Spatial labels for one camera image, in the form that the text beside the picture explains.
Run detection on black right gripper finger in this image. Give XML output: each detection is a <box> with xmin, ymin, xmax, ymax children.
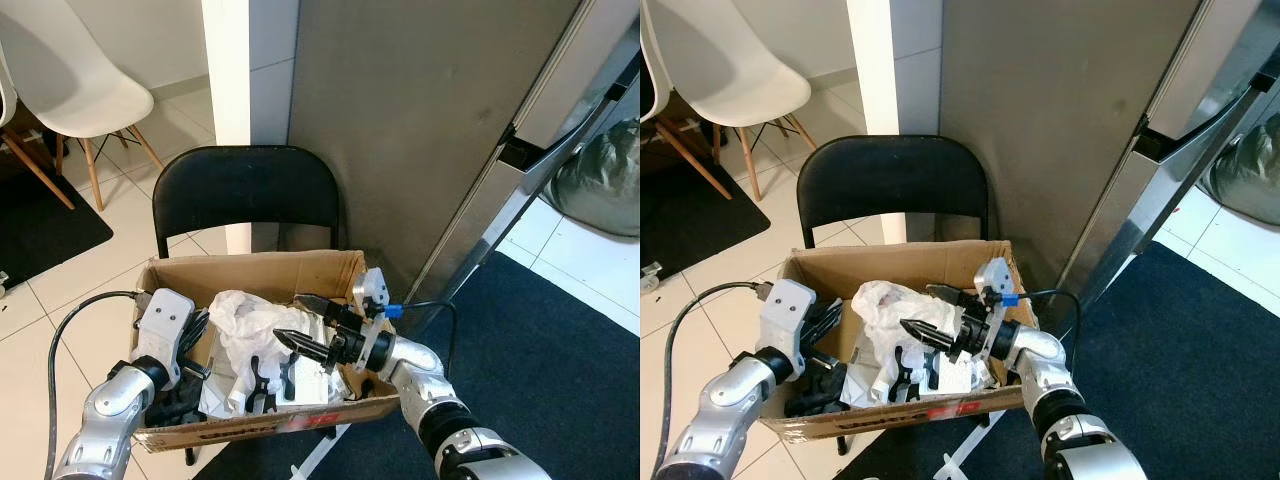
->
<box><xmin>925</xmin><ymin>283</ymin><xmax>986</xmax><ymax>313</ymax></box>
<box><xmin>295</xmin><ymin>293</ymin><xmax>353</xmax><ymax>327</ymax></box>
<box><xmin>899</xmin><ymin>318</ymin><xmax>966</xmax><ymax>355</ymax></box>
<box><xmin>273</xmin><ymin>329</ymin><xmax>343</xmax><ymax>367</ymax></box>

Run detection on dark bin bag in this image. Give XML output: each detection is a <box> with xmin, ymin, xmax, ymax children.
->
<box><xmin>1200</xmin><ymin>115</ymin><xmax>1280</xmax><ymax>226</ymax></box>
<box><xmin>550</xmin><ymin>120</ymin><xmax>641</xmax><ymax>236</ymax></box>

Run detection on black plastic part heap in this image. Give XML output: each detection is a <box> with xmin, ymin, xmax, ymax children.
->
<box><xmin>148</xmin><ymin>375</ymin><xmax>213</xmax><ymax>429</ymax></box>
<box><xmin>785</xmin><ymin>362</ymin><xmax>851</xmax><ymax>419</ymax></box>

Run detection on crumpled white plastic bag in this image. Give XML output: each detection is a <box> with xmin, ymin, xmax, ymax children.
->
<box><xmin>850</xmin><ymin>280</ymin><xmax>991</xmax><ymax>401</ymax></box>
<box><xmin>205</xmin><ymin>290</ymin><xmax>346</xmax><ymax>411</ymax></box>

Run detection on black clamp part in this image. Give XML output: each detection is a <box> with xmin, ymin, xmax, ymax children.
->
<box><xmin>885</xmin><ymin>345</ymin><xmax>936</xmax><ymax>401</ymax></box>
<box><xmin>245</xmin><ymin>355</ymin><xmax>296</xmax><ymax>416</ymax></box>

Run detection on brown cardboard box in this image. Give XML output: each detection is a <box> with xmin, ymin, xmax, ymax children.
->
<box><xmin>760</xmin><ymin>240</ymin><xmax>1031</xmax><ymax>444</ymax></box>
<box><xmin>130</xmin><ymin>250</ymin><xmax>406</xmax><ymax>453</ymax></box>

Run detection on black folding chair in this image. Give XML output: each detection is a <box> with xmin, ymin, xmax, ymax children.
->
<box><xmin>797</xmin><ymin>135</ymin><xmax>991</xmax><ymax>456</ymax></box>
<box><xmin>152</xmin><ymin>145</ymin><xmax>343</xmax><ymax>467</ymax></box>

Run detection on black rug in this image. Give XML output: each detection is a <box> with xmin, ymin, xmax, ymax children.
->
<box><xmin>640</xmin><ymin>150</ymin><xmax>761</xmax><ymax>281</ymax></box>
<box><xmin>0</xmin><ymin>165</ymin><xmax>114</xmax><ymax>291</ymax></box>

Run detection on dark blue carpet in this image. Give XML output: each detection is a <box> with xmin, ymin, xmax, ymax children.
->
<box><xmin>835</xmin><ymin>240</ymin><xmax>1280</xmax><ymax>480</ymax></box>
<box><xmin>195</xmin><ymin>250</ymin><xmax>641</xmax><ymax>480</ymax></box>

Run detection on grey steel refrigerator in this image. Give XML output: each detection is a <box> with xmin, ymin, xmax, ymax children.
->
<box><xmin>288</xmin><ymin>0</ymin><xmax>641</xmax><ymax>311</ymax></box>
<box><xmin>940</xmin><ymin>0</ymin><xmax>1280</xmax><ymax>311</ymax></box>

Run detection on white shell chair wooden legs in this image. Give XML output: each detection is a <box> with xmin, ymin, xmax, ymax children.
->
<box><xmin>640</xmin><ymin>40</ymin><xmax>731</xmax><ymax>201</ymax></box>
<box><xmin>0</xmin><ymin>0</ymin><xmax>166</xmax><ymax>211</ymax></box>
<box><xmin>0</xmin><ymin>65</ymin><xmax>76</xmax><ymax>211</ymax></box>
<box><xmin>650</xmin><ymin>0</ymin><xmax>816</xmax><ymax>201</ymax></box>

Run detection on pale blue left wrist camera mount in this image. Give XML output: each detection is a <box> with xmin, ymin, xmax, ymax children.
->
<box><xmin>133</xmin><ymin>288</ymin><xmax>196</xmax><ymax>391</ymax></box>
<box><xmin>757</xmin><ymin>278</ymin><xmax>818</xmax><ymax>386</ymax></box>

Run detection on pale blue wrist camera mount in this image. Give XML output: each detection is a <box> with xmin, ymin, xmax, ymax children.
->
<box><xmin>133</xmin><ymin>288</ymin><xmax>196</xmax><ymax>391</ymax></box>
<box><xmin>757</xmin><ymin>278</ymin><xmax>818</xmax><ymax>386</ymax></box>
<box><xmin>975</xmin><ymin>257</ymin><xmax>1017</xmax><ymax>361</ymax></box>
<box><xmin>350</xmin><ymin>267</ymin><xmax>393</xmax><ymax>376</ymax></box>

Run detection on pale blue right wrist camera mount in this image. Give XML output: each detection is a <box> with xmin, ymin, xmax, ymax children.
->
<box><xmin>975</xmin><ymin>257</ymin><xmax>1017</xmax><ymax>361</ymax></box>
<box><xmin>350</xmin><ymin>267</ymin><xmax>393</xmax><ymax>376</ymax></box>

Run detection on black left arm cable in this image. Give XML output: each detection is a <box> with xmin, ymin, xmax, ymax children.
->
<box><xmin>45</xmin><ymin>290</ymin><xmax>141</xmax><ymax>480</ymax></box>
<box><xmin>665</xmin><ymin>282</ymin><xmax>766</xmax><ymax>471</ymax></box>

